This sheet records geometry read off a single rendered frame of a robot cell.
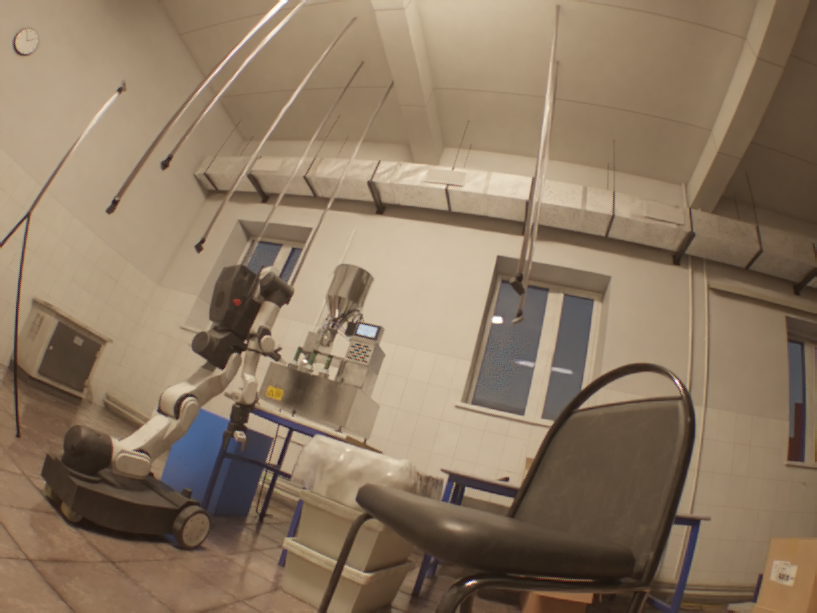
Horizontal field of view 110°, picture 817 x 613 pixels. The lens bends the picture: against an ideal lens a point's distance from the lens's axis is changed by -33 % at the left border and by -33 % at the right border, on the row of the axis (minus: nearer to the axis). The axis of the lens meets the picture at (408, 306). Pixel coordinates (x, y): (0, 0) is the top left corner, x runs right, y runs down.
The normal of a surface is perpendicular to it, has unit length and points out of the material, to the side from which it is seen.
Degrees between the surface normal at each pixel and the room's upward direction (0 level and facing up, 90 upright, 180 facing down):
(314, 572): 96
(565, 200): 87
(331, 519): 96
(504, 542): 54
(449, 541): 90
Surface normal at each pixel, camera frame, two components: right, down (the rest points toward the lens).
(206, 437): -0.18, -0.43
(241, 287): 0.79, -0.01
